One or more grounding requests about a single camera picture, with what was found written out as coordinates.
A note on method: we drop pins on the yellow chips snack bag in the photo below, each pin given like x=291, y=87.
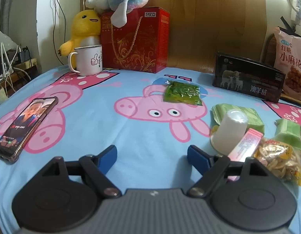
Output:
x=281, y=159

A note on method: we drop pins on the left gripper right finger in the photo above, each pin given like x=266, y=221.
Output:
x=240, y=196

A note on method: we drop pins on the white router with antennas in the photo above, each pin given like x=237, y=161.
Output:
x=6, y=68

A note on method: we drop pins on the white enamel mug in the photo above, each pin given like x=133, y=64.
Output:
x=86, y=60

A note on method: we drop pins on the green pickled vegetable packet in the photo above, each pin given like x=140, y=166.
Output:
x=184, y=93

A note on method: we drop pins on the smartphone in clear case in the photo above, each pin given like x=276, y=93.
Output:
x=21, y=129

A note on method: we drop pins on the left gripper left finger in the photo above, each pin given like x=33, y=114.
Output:
x=64, y=195

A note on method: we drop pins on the white power strip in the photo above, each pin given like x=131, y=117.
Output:
x=296, y=12

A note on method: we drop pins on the black sheep print box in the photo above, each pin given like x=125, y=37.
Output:
x=248, y=77

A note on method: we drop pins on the pink snack stick packet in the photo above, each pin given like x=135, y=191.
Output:
x=247, y=146

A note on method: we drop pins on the red gift box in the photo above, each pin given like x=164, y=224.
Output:
x=141, y=44

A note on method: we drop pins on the pink fried dough snack bag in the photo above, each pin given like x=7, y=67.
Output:
x=288, y=60

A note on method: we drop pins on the wooden board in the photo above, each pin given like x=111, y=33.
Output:
x=199, y=29

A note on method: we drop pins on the white plastic cup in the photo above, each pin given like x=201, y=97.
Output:
x=230, y=132

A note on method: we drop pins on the light green snack packet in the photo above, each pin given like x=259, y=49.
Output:
x=254, y=120

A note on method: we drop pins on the small green snack packet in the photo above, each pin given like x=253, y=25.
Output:
x=288, y=132

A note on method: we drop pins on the yellow duck plush toy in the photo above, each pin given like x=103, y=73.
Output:
x=85, y=31

